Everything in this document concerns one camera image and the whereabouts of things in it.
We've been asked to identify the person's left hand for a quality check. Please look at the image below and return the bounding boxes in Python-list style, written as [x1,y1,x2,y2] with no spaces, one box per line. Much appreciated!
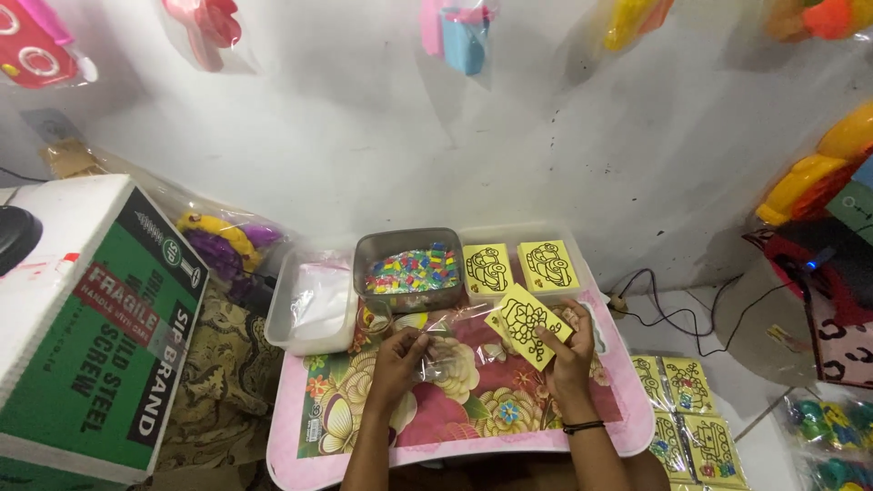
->
[367,327,432,411]

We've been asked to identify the person's right hand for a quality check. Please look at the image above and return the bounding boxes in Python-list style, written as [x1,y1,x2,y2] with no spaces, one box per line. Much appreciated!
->
[535,299,599,411]

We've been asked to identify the yellow flower drawing card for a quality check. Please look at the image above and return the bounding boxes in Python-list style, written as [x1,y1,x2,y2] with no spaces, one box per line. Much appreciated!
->
[483,282,574,373]

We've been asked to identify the clear plastic sleeve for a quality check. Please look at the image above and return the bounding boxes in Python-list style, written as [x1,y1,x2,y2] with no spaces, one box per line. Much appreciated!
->
[408,306,509,384]

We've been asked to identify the small clear glass cup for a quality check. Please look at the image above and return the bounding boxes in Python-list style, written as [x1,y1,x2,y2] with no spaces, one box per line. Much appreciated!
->
[357,299,394,336]

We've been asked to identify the packed yellow drawing card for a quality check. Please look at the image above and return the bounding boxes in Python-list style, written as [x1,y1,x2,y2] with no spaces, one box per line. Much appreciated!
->
[648,411,694,482]
[630,355,672,414]
[662,356,717,417]
[681,413,749,489]

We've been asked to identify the pink floral folding table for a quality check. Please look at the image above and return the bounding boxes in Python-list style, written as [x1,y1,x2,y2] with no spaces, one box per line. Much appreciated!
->
[265,285,657,491]

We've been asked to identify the heap of colourful small packets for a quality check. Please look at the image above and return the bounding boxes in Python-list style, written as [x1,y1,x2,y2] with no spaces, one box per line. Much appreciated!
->
[364,243,460,296]

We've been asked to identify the clear container with white bags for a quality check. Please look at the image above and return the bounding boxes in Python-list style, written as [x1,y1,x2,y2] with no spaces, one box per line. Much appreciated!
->
[264,246,360,357]

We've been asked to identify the stack of yellow car cards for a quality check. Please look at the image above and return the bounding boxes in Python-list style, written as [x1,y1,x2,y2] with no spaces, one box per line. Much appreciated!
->
[463,243,517,298]
[516,239,581,296]

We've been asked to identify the gray plastic container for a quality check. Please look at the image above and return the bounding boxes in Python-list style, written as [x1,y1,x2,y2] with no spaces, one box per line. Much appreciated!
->
[352,227,467,315]

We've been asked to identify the clear container for cards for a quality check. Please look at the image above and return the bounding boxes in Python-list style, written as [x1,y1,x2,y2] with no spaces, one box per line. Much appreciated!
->
[457,221,596,309]

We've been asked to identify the brown patterned cloth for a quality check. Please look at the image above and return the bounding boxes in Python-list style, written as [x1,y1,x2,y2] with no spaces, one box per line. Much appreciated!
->
[156,278,287,473]

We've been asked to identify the bag of purple yellow toys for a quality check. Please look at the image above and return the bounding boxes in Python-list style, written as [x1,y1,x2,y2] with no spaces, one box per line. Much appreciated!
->
[172,208,286,302]

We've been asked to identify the red and black device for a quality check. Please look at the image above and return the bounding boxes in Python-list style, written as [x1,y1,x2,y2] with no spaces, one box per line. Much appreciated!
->
[743,217,873,330]

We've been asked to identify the bag of colourful toys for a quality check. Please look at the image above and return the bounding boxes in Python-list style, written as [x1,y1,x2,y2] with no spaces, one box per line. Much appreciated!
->
[782,390,873,491]

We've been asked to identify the pink spotted board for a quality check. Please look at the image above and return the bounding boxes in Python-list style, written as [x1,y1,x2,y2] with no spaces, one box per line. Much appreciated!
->
[807,292,873,391]

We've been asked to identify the large yellow orange toy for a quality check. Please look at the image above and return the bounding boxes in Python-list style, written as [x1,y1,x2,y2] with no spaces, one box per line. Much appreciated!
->
[755,101,873,227]

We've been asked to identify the green and white cardboard box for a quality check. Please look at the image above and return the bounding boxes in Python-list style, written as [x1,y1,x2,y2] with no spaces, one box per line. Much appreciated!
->
[0,173,211,486]

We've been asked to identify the pink blue toy in bag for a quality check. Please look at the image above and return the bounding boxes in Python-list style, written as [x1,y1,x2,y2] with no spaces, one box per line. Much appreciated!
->
[417,0,497,77]

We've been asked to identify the yellow toy in plastic bag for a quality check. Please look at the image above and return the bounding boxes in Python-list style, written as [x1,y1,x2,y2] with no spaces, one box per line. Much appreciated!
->
[592,0,677,53]

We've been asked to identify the brown paper packet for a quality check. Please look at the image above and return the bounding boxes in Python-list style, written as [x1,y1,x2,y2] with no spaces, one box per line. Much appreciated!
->
[37,138,105,180]

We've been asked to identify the pink red toy in bag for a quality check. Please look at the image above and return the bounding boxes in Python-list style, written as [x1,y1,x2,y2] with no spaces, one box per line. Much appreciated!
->
[158,0,255,75]

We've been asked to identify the black round object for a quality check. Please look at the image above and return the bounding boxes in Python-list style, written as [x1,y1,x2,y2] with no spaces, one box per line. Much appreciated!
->
[0,205,44,278]

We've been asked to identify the orange toy in plastic bag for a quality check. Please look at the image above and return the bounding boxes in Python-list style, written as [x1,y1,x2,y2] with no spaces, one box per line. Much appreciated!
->
[763,0,873,43]

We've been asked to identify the red toy in plastic bag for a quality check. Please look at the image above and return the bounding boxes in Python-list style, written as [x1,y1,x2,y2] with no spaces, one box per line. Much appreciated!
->
[0,0,100,90]

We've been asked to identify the black cable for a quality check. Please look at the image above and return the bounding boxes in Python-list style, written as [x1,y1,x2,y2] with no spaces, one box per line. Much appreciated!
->
[606,268,800,360]

